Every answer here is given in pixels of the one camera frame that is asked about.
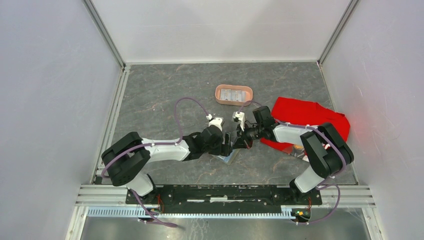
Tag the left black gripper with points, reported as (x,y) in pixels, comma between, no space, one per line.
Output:
(226,149)

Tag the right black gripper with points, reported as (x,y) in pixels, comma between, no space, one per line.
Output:
(240,142)

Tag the grey card holder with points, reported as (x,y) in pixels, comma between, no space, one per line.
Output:
(228,159)

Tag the grey credit card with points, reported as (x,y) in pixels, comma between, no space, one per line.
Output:
(238,95)
(225,94)

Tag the pink oval tray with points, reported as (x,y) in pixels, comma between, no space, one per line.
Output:
(248,90)

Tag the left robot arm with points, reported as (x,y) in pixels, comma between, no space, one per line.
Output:
(126,158)

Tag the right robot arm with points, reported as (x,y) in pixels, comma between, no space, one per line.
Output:
(327,152)

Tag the red printed t-shirt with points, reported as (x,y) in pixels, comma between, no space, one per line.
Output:
(301,112)

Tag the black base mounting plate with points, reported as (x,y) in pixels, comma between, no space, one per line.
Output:
(229,199)

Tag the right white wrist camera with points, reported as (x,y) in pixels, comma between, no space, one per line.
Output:
(240,118)

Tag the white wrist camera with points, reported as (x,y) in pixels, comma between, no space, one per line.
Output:
(240,118)
(217,122)

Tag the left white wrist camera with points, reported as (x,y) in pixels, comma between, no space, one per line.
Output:
(217,122)

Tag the aluminium frame rail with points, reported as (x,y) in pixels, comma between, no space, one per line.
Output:
(110,201)

